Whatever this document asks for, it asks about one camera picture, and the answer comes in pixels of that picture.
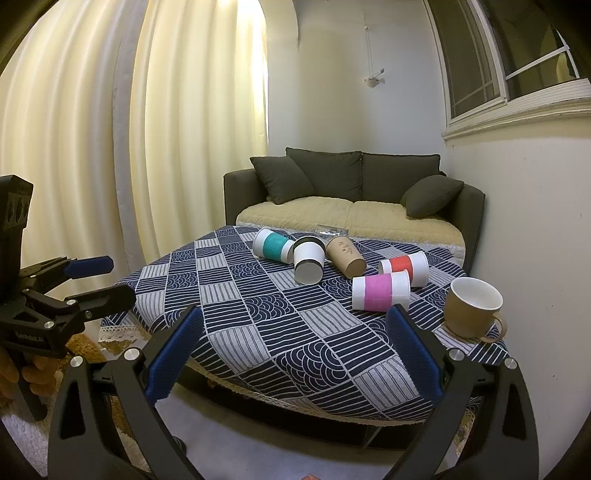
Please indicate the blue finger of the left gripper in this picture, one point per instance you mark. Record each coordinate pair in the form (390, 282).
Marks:
(87, 266)

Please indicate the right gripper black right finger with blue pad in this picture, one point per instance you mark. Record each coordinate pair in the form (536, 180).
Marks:
(502, 443)

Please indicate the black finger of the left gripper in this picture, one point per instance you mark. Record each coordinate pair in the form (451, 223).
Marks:
(101, 303)

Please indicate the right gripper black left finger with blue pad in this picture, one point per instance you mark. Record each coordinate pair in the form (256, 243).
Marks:
(84, 443)

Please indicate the black and white paper cup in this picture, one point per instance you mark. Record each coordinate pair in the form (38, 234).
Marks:
(309, 260)

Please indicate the pink and white paper cup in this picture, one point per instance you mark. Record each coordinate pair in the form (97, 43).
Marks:
(377, 293)

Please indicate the red and white paper cup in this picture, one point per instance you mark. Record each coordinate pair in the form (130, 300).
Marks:
(415, 264)

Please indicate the teal and white paper cup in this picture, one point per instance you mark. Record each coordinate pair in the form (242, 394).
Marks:
(272, 246)

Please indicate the brown kraft paper cup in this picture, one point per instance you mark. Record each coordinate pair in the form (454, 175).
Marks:
(346, 257)

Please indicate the person's left hand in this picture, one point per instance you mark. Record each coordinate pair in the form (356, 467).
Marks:
(40, 376)

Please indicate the brown ceramic mug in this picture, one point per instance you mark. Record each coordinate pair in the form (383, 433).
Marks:
(472, 310)

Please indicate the cream curtain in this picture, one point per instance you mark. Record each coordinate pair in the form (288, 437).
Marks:
(125, 116)

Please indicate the navy patterned tablecloth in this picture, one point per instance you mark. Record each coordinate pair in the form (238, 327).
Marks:
(300, 347)

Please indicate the cream sofa seat cover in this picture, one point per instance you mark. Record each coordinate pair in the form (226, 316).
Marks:
(363, 219)

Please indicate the left dark throw pillow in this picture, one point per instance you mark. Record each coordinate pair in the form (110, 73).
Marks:
(283, 179)

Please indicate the dark throw pillow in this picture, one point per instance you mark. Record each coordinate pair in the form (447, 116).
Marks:
(283, 179)
(430, 195)

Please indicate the right dark throw pillow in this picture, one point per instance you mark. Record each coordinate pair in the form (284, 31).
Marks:
(430, 195)

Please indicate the clear plastic wrapper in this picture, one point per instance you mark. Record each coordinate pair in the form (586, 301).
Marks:
(332, 230)

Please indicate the dark green sofa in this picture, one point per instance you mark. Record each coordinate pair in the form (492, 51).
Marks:
(362, 176)

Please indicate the hanging white bird ornament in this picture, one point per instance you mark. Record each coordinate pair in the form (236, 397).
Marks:
(374, 77)

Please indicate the white framed window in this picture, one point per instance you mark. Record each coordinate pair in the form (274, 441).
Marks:
(506, 63)

